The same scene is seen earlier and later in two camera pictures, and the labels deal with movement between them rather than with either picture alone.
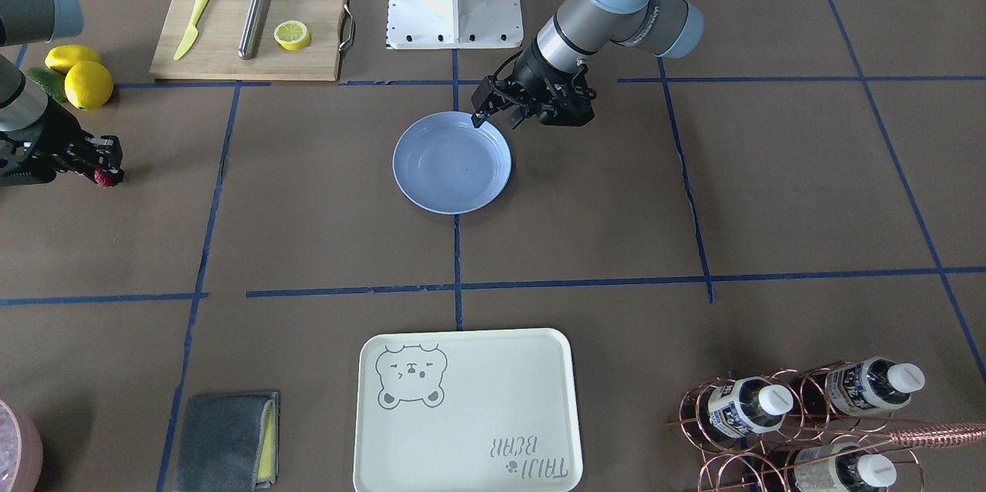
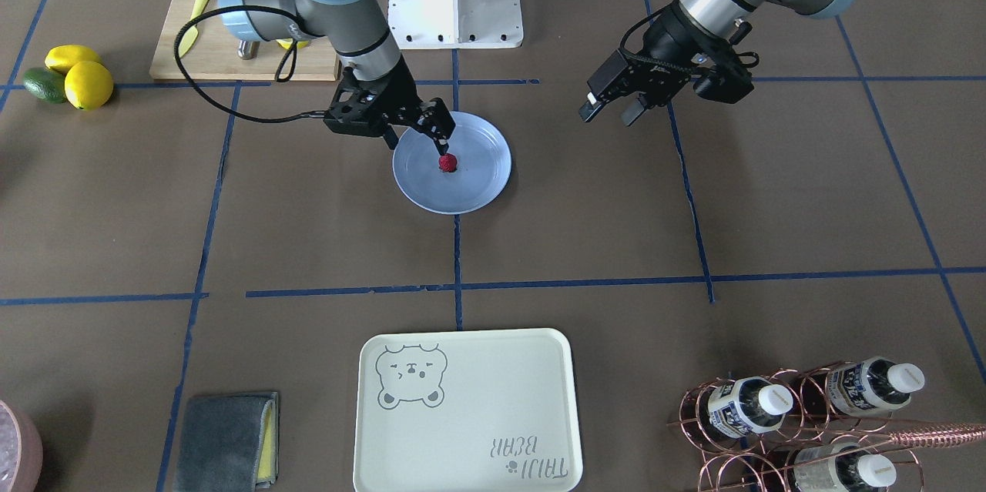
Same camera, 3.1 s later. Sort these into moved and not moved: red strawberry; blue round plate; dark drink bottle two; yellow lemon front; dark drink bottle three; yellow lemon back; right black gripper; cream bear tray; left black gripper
Moved: right black gripper; red strawberry; left black gripper
Not moved: dark drink bottle three; dark drink bottle two; blue round plate; yellow lemon front; cream bear tray; yellow lemon back
